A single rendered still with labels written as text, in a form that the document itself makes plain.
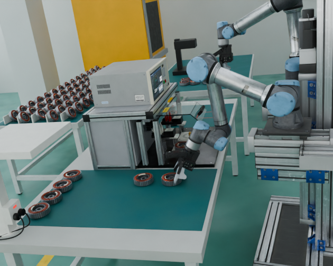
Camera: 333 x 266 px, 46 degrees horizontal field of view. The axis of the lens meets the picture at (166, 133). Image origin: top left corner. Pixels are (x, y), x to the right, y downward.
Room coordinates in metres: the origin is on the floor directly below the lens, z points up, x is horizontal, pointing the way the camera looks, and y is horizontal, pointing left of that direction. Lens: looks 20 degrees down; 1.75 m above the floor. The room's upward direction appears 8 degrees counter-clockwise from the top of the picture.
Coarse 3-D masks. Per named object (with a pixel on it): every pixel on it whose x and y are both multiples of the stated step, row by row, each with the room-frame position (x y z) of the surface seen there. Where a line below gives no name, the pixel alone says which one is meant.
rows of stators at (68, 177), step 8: (64, 176) 2.14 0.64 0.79; (72, 176) 2.13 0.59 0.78; (80, 176) 2.15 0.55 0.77; (56, 184) 2.05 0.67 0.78; (64, 184) 2.05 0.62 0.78; (48, 192) 1.96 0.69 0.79; (56, 192) 1.94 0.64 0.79; (48, 200) 1.87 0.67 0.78; (56, 200) 1.88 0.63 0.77; (32, 208) 1.80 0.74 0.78; (40, 208) 1.81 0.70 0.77; (48, 208) 1.79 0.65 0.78; (32, 216) 1.75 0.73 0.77; (40, 216) 1.75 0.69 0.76
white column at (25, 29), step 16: (0, 0) 6.04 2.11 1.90; (16, 0) 5.97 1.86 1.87; (32, 0) 6.12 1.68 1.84; (0, 16) 6.06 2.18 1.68; (16, 16) 5.99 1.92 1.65; (32, 16) 6.03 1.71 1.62; (16, 32) 6.01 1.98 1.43; (32, 32) 5.94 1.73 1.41; (48, 32) 6.35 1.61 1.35; (16, 48) 6.02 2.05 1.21; (32, 48) 5.95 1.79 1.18; (48, 48) 6.25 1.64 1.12; (16, 64) 6.04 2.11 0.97; (32, 64) 5.97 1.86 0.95; (48, 64) 6.15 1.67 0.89; (16, 80) 6.06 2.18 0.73; (32, 80) 5.99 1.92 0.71; (48, 80) 6.05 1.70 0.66; (32, 96) 6.01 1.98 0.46
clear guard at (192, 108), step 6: (186, 102) 2.40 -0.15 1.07; (192, 102) 2.38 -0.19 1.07; (162, 108) 2.34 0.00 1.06; (174, 108) 2.31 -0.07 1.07; (180, 108) 2.29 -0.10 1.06; (186, 108) 2.28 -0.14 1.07; (192, 108) 2.26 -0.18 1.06; (198, 108) 2.31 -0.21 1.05; (162, 114) 2.22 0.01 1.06; (168, 114) 2.21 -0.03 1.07; (174, 114) 2.19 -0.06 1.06; (180, 114) 2.18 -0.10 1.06; (186, 114) 2.16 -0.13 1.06; (192, 114) 2.17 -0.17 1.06; (204, 114) 2.29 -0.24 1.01
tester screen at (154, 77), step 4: (160, 68) 2.52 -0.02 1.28; (156, 72) 2.42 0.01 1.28; (160, 72) 2.51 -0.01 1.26; (152, 76) 2.33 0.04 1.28; (156, 76) 2.41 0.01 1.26; (160, 76) 2.49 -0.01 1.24; (152, 80) 2.32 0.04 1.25; (156, 80) 2.40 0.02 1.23; (152, 84) 2.30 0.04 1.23; (156, 84) 2.39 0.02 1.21; (152, 88) 2.29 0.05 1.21; (156, 92) 2.37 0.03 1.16; (160, 92) 2.45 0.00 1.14; (156, 96) 2.36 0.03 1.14
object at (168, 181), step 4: (172, 172) 2.00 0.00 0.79; (164, 176) 1.96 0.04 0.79; (168, 176) 1.98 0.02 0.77; (172, 176) 1.98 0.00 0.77; (164, 180) 1.92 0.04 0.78; (168, 180) 1.91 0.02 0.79; (172, 180) 1.90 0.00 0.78; (180, 180) 1.92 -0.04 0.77; (164, 184) 1.92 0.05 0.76; (168, 184) 1.90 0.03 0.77; (172, 184) 1.91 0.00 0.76; (176, 184) 1.90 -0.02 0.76
